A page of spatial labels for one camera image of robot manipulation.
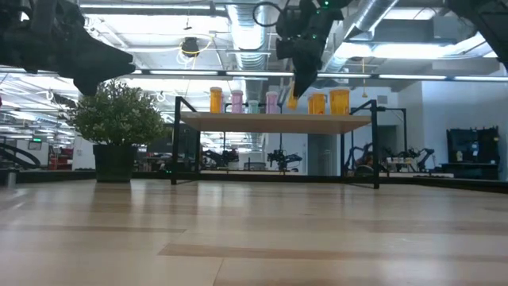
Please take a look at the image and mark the wooden shelf, black legs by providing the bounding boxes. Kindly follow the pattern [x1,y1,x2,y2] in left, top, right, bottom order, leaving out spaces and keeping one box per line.
[170,95,381,191]

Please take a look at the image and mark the ceiling light panel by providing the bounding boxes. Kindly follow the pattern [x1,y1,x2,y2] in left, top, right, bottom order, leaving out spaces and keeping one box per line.
[335,41,450,61]

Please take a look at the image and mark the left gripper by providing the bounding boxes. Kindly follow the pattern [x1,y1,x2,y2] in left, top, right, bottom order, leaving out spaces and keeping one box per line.
[0,25,137,96]

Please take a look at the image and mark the thin black stand frame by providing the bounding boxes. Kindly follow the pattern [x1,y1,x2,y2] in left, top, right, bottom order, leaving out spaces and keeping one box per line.
[348,106,409,176]

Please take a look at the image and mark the black curved handrail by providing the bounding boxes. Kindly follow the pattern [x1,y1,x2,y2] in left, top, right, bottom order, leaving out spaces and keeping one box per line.
[0,142,43,170]

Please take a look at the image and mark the large orange medicine bottle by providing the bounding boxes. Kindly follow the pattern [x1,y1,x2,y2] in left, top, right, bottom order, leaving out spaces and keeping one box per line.
[313,91,328,116]
[329,87,352,116]

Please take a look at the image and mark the black ceiling device, yellow cable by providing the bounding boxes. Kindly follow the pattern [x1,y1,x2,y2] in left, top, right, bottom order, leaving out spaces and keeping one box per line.
[180,36,202,59]

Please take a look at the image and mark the silver spiral ventilation duct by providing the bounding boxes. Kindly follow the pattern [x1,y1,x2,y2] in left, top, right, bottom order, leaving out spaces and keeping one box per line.
[321,0,400,79]
[229,3,275,104]

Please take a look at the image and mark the black aluminium table frame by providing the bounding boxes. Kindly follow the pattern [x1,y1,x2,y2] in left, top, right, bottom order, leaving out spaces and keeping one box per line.
[0,168,508,195]

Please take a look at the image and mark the red storage shelving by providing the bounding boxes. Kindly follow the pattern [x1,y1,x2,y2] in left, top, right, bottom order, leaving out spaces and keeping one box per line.
[47,146,75,171]

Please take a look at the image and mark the yellow hanging pendant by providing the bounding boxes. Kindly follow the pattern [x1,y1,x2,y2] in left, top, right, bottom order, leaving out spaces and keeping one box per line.
[360,58,368,99]

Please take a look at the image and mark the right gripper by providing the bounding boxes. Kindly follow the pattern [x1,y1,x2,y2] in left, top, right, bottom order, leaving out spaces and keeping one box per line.
[275,0,346,99]

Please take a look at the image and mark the green plant in black pot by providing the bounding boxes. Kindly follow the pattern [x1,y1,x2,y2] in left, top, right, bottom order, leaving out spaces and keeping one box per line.
[67,77,167,184]

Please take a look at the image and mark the black crossbar with light strips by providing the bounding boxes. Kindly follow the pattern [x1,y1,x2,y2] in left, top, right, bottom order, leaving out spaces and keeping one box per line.
[0,67,508,82]

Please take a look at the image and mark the black tool cabinet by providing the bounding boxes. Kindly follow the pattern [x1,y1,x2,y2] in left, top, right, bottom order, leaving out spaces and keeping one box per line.
[441,126,502,180]

